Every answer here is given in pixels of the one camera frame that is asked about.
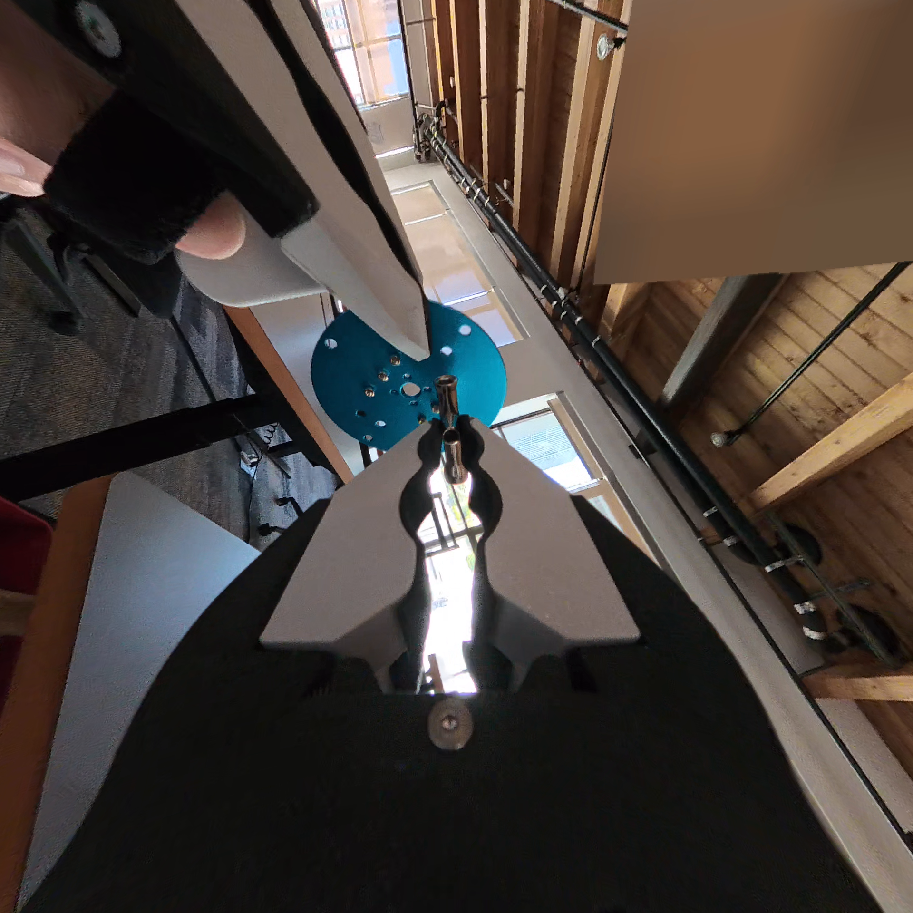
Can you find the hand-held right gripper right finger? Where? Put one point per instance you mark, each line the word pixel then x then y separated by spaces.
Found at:
pixel 549 563

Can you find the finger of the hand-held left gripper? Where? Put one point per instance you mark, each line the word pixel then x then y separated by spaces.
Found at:
pixel 285 107
pixel 369 168

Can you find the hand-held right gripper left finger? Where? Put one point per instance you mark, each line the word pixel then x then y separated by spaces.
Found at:
pixel 342 570

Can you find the small metal socket wrench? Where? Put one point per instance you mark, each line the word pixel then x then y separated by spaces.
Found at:
pixel 455 456

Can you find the blue round metal plate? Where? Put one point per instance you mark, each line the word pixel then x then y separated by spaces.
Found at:
pixel 471 385

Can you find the grey desk with wooden edge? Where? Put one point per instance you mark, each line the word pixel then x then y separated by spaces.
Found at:
pixel 142 606

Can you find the person's left hand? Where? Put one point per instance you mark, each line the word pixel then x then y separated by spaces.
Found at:
pixel 21 168

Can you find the grid pane window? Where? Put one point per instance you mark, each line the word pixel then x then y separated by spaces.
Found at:
pixel 371 57

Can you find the large clear glass window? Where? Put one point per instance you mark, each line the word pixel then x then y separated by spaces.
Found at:
pixel 549 449

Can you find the window with roller blinds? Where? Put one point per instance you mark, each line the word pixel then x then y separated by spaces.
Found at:
pixel 456 257

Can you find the black ceiling pipes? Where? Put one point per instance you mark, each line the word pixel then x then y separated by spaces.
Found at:
pixel 642 399

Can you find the ceiling spot light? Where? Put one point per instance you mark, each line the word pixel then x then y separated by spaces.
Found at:
pixel 722 439
pixel 605 46

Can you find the black office chair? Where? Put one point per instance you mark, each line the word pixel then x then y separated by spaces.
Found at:
pixel 50 285

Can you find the black round ceiling fixture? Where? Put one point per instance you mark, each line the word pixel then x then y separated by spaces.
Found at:
pixel 799 548
pixel 876 629

